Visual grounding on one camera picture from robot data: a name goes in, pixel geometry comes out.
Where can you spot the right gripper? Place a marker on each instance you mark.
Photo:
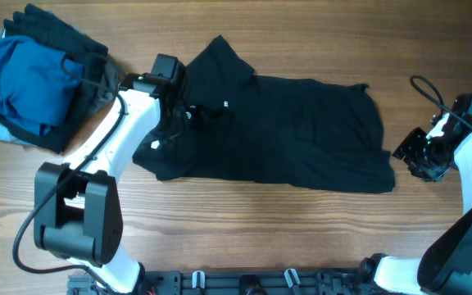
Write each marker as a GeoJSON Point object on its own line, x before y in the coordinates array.
{"type": "Point", "coordinates": [415, 153]}

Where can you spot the black polo shirt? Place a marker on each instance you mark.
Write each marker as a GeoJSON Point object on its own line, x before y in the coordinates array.
{"type": "Point", "coordinates": [230, 123]}

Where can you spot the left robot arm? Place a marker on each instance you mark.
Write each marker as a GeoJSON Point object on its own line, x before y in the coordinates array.
{"type": "Point", "coordinates": [77, 215]}

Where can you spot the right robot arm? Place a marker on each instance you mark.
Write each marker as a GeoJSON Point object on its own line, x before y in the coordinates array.
{"type": "Point", "coordinates": [446, 266]}

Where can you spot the grey folded garment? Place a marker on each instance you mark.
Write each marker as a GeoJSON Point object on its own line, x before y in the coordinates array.
{"type": "Point", "coordinates": [104, 95]}

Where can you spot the black folded garment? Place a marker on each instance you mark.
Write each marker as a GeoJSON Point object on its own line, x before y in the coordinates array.
{"type": "Point", "coordinates": [48, 30]}

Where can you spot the blue folded shirt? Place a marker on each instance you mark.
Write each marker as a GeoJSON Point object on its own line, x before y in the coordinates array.
{"type": "Point", "coordinates": [35, 90]}

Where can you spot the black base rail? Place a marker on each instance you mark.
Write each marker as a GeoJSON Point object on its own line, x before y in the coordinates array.
{"type": "Point", "coordinates": [286, 282]}

